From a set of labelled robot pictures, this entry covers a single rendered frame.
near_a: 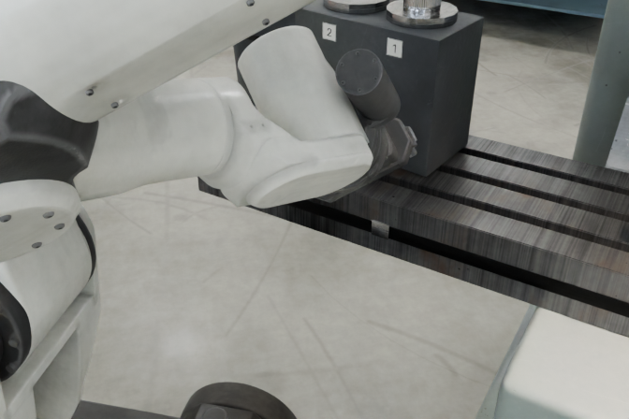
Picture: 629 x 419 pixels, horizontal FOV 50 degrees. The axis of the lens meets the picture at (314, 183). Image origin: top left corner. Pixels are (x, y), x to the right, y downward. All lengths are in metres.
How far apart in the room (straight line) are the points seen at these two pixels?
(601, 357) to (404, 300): 1.42
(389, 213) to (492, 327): 1.32
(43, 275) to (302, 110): 0.28
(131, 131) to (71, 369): 0.45
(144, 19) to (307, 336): 1.82
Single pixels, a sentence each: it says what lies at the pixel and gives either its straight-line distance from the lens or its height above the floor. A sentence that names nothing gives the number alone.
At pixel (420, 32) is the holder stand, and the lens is 0.84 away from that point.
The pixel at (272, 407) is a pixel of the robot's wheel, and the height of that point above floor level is 0.58.
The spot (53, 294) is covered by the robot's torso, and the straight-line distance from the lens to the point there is 0.64.
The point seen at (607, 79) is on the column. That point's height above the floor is 0.98.
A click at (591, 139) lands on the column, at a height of 0.87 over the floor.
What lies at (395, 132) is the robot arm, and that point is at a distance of 0.69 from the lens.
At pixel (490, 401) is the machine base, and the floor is 0.20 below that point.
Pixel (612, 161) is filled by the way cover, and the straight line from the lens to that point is 1.11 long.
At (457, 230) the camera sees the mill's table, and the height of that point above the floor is 0.95.
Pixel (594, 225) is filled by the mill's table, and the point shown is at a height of 0.96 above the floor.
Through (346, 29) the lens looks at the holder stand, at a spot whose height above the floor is 1.13.
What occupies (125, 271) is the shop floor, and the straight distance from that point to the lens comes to 2.35.
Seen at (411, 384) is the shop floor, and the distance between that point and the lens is 1.92.
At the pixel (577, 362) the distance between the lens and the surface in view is 0.79.
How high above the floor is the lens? 1.41
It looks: 31 degrees down
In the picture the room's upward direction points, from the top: straight up
